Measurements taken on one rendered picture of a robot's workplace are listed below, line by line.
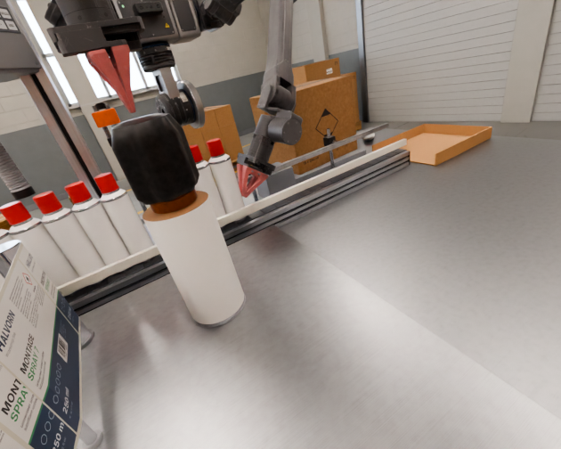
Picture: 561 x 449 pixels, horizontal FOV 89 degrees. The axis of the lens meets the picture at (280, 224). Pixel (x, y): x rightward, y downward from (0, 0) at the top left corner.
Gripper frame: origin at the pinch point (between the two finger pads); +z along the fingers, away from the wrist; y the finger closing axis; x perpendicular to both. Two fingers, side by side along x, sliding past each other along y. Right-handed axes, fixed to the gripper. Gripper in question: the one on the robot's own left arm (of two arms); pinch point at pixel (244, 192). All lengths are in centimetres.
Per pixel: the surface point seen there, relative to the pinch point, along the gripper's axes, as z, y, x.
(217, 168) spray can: -3.5, 2.2, -9.5
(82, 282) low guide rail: 27.5, 3.7, -28.4
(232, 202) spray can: 2.9, 2.5, -3.2
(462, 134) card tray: -48, 3, 74
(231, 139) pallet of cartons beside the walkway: -42, -347, 121
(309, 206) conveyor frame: -2.9, 5.2, 17.4
